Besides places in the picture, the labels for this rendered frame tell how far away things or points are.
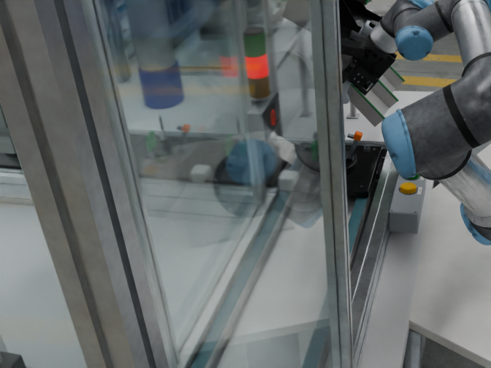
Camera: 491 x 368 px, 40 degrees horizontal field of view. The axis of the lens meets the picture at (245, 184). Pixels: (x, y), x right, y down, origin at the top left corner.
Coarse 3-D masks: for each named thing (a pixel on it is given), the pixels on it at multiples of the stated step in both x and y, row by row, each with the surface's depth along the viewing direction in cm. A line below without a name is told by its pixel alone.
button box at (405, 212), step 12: (408, 180) 173; (420, 180) 172; (396, 192) 169; (420, 192) 168; (396, 204) 164; (408, 204) 164; (420, 204) 165; (396, 216) 162; (408, 216) 161; (420, 216) 168; (396, 228) 164; (408, 228) 163
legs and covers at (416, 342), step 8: (408, 336) 203; (416, 336) 202; (424, 336) 232; (408, 344) 205; (416, 344) 204; (424, 344) 229; (408, 352) 206; (416, 352) 205; (408, 360) 208; (416, 360) 207
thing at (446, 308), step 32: (448, 192) 184; (448, 224) 172; (448, 256) 161; (480, 256) 159; (416, 288) 152; (448, 288) 151; (480, 288) 150; (416, 320) 144; (448, 320) 143; (480, 320) 142; (480, 352) 134
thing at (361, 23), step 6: (348, 0) 208; (354, 0) 207; (348, 6) 209; (354, 6) 208; (360, 6) 207; (354, 12) 207; (360, 12) 208; (366, 12) 207; (372, 12) 206; (354, 18) 205; (360, 18) 206; (366, 18) 207; (372, 18) 207; (378, 18) 206; (360, 24) 203
